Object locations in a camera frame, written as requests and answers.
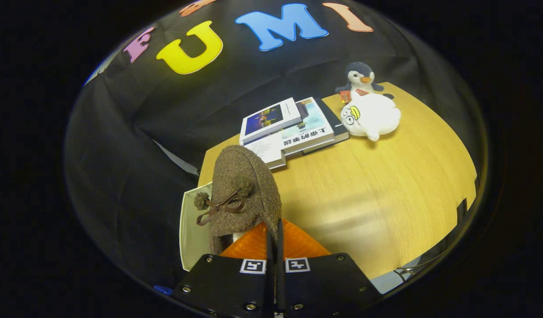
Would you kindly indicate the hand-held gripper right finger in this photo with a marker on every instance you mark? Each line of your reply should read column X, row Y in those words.
column 324, row 282

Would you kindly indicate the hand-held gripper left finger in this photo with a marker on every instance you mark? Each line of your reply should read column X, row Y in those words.
column 227, row 282

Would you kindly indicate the green fabric storage box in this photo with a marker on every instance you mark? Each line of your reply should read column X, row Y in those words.
column 194, row 238

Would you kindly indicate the brown fuzzy shoe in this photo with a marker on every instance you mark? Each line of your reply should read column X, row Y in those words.
column 244, row 176

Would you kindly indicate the blue fabric piece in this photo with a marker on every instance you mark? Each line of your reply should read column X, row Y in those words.
column 163, row 289

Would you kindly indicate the plain white book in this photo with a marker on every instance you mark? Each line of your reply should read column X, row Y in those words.
column 269, row 150

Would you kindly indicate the black cover book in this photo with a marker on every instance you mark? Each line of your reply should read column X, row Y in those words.
column 339, row 130

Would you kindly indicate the pale blue cover book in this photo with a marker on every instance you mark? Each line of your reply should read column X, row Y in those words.
column 315, row 126

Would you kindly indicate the white book night photo cover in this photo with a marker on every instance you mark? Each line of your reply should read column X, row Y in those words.
column 271, row 118

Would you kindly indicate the white seal plush toy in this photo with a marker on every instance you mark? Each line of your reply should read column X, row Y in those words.
column 375, row 117

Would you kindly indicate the small dark grey book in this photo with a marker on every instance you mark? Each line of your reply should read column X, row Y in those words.
column 303, row 110

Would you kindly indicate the black backdrop cloth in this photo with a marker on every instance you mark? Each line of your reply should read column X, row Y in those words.
column 165, row 115

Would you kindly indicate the penguin plush toy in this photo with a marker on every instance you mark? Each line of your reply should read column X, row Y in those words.
column 359, row 75

